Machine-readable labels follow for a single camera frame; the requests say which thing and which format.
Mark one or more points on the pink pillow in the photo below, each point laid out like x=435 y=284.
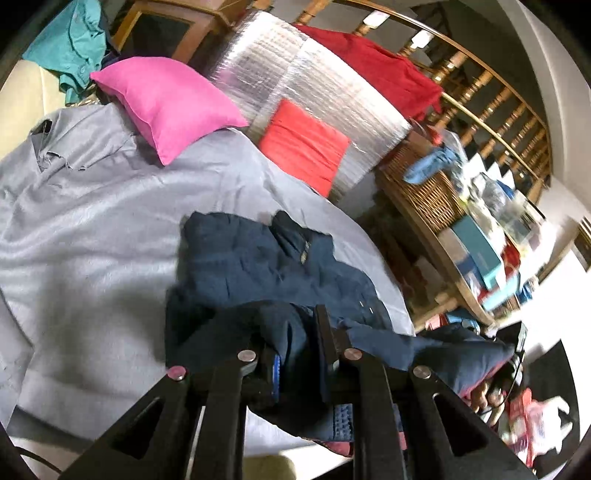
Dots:
x=171 y=101

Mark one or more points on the wooden stair railing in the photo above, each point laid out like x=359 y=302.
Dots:
x=498 y=101

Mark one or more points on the person's right hand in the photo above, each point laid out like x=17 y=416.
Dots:
x=485 y=399

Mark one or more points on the cream sofa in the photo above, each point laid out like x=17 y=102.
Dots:
x=23 y=101

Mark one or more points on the navy blue jacket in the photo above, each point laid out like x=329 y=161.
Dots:
x=258 y=258

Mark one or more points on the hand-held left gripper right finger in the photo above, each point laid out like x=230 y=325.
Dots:
x=369 y=392

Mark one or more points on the grey bed sheet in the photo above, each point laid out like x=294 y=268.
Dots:
x=92 y=230

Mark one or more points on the wooden cabinet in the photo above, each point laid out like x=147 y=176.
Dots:
x=161 y=27

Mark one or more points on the wicker table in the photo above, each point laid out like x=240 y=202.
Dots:
x=425 y=194

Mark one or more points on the black floor mat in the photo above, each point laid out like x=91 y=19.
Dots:
x=554 y=369

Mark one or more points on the teal shirt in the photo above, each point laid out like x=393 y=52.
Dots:
x=74 y=41

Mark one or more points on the white plastic bag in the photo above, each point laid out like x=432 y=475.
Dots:
x=547 y=424

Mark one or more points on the red cloth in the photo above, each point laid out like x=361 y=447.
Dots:
x=374 y=64

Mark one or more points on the teal box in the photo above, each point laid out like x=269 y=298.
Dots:
x=478 y=251

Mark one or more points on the red pillow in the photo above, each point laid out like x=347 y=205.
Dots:
x=304 y=145

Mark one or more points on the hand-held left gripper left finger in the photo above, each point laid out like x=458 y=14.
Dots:
x=276 y=374

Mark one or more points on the light blue cloth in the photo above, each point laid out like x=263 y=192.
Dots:
x=429 y=166

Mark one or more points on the silver foil insulation mat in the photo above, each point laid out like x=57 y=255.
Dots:
x=277 y=60

